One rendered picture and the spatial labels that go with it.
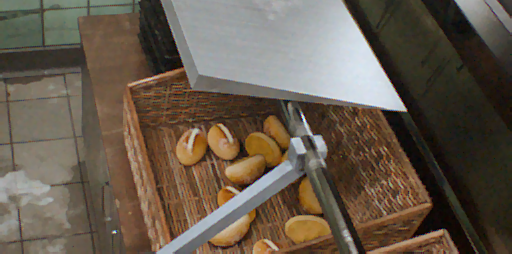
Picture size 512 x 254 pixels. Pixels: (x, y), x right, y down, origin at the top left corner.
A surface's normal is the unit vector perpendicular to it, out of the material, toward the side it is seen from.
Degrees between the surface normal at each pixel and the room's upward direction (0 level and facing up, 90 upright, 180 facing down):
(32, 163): 0
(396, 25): 70
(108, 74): 0
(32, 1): 90
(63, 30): 90
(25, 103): 0
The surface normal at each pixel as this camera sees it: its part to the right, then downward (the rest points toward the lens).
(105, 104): 0.12, -0.73
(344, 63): 0.36, -0.73
